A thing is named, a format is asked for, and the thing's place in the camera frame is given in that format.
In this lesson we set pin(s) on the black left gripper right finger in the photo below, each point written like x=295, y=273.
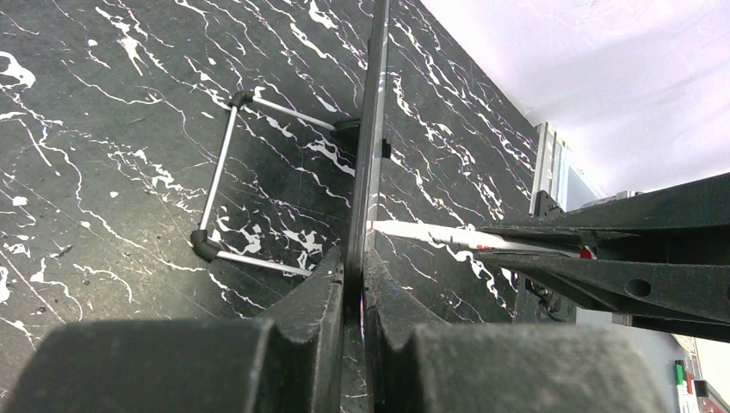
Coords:
x=418, y=362

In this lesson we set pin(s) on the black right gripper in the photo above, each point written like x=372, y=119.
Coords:
x=669, y=273

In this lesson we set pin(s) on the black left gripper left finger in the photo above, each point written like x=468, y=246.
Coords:
x=286, y=359

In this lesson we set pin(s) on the white marker red cap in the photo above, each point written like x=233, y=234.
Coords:
x=476, y=240

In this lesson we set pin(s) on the white board black frame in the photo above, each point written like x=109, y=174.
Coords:
x=366, y=192

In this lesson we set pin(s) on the metal whiteboard stand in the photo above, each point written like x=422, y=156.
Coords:
x=281, y=190

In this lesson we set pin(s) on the aluminium frame rail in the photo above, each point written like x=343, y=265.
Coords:
x=558, y=174

